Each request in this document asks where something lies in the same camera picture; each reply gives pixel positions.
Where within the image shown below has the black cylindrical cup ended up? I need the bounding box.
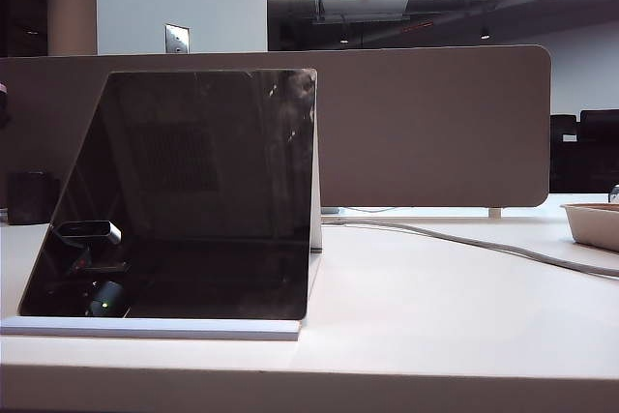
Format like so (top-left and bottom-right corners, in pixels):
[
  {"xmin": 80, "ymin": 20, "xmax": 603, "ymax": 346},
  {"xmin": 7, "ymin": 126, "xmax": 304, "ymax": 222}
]
[{"xmin": 7, "ymin": 170, "xmax": 62, "ymax": 226}]

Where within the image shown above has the silver wall switch plate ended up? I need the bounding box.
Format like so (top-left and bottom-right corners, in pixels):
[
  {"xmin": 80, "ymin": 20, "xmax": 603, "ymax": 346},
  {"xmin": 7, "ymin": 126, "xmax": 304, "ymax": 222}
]
[{"xmin": 164, "ymin": 23, "xmax": 191, "ymax": 54}]

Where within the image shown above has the brown desk divider panel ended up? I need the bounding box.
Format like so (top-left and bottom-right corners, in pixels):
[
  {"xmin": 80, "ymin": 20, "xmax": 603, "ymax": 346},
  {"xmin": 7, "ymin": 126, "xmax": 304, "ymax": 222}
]
[{"xmin": 0, "ymin": 44, "xmax": 553, "ymax": 212}]

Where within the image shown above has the beige paper tray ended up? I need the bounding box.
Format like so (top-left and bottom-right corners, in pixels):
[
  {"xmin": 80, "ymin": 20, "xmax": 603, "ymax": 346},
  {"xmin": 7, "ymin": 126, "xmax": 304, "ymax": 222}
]
[{"xmin": 559, "ymin": 202, "xmax": 619, "ymax": 253}]

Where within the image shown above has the pink and black edge object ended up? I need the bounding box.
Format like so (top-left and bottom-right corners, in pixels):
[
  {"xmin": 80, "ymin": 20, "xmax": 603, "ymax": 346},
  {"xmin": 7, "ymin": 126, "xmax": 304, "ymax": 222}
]
[{"xmin": 0, "ymin": 81, "xmax": 12, "ymax": 130}]

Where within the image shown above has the thick grey cable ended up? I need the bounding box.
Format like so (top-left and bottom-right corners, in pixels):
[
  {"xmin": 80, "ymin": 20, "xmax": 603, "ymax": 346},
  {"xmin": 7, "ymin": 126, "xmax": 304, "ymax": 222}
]
[{"xmin": 321, "ymin": 217, "xmax": 619, "ymax": 282}]

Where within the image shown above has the black office chair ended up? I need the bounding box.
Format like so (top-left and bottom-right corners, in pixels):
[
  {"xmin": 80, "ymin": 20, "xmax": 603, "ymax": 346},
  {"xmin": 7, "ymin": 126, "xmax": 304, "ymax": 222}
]
[
  {"xmin": 578, "ymin": 109, "xmax": 619, "ymax": 194},
  {"xmin": 549, "ymin": 113, "xmax": 579, "ymax": 194}
]

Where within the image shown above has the square mirror with white base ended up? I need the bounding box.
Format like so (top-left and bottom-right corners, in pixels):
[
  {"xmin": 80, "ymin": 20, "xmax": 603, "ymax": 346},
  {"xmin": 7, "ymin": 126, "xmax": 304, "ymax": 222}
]
[{"xmin": 0, "ymin": 67, "xmax": 324, "ymax": 342}]

